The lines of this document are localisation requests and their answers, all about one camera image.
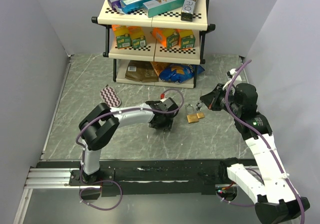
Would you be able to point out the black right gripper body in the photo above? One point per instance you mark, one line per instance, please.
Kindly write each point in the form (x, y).
(219, 102)

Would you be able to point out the aluminium rail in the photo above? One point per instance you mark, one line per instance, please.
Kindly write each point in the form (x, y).
(49, 178)

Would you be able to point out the blue chips bag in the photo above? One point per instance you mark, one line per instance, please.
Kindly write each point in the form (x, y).
(178, 73)

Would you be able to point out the teal RIO box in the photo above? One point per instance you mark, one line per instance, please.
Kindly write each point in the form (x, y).
(155, 7)

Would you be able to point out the orange snack bag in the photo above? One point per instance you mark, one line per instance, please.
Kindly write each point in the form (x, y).
(158, 67)

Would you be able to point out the brown snack bag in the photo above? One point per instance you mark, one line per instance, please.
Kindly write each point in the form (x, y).
(141, 71)

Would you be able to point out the key with panda keychain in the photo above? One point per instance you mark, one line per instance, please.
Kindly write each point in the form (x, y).
(199, 103)

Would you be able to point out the large brass padlock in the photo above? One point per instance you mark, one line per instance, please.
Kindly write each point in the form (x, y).
(191, 114)

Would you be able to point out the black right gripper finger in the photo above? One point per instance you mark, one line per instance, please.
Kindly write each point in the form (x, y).
(215, 91)
(207, 100)

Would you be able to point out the orange green box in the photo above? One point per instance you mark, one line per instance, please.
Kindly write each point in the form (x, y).
(122, 36)
(138, 39)
(167, 37)
(187, 39)

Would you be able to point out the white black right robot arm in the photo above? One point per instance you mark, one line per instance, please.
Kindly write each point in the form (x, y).
(274, 198)

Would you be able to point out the medium brass padlock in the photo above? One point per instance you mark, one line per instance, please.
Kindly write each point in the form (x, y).
(200, 114)

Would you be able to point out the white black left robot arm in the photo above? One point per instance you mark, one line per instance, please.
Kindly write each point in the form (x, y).
(99, 126)

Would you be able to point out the silver RIO box right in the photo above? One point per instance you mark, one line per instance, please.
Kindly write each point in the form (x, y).
(188, 10)

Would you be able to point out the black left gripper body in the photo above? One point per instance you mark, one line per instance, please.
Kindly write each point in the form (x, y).
(165, 124)

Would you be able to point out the purple striped sponge pad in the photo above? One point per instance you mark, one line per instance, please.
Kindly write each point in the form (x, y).
(110, 97)

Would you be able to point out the blue toothpaste box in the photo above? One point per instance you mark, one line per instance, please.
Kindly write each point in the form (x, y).
(128, 6)

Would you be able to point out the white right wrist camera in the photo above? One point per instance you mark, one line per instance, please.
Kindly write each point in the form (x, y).
(231, 75)

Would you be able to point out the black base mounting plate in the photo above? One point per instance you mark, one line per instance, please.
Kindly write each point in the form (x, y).
(160, 176)

